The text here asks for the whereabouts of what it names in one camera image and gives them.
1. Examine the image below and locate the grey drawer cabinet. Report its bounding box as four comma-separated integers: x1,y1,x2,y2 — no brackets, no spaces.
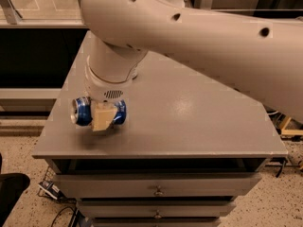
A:
33,38,287,227

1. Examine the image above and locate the middle grey drawer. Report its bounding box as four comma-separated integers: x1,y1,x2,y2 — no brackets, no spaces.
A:
78,201,235,218

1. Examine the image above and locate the yellow frame stand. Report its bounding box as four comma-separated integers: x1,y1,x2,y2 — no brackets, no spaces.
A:
277,116,303,136

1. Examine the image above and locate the bottom grey drawer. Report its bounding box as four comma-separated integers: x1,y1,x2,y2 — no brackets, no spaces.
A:
93,218,221,227

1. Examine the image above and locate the wire basket on floor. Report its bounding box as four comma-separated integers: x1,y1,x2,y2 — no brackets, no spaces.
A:
38,167,66,202

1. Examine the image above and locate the grey drawer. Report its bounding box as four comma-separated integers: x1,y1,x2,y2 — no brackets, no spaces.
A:
93,218,221,227
78,201,235,218
53,173,261,199

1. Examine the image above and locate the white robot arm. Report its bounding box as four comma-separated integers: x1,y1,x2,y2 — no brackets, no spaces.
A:
80,0,303,122

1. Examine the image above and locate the black chair seat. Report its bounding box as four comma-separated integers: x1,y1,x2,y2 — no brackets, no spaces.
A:
0,173,30,227

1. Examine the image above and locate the top grey drawer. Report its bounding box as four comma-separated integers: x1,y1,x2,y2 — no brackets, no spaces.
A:
53,173,261,199

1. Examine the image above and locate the metal glass railing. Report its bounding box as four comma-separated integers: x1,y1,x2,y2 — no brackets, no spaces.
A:
0,0,303,27

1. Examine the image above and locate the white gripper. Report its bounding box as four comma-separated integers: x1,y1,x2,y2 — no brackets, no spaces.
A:
84,66,132,131

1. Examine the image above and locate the black floor cable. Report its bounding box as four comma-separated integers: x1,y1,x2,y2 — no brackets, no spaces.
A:
50,205,83,227

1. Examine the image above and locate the blue pepsi can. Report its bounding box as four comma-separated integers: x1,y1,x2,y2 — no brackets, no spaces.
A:
71,96,127,127

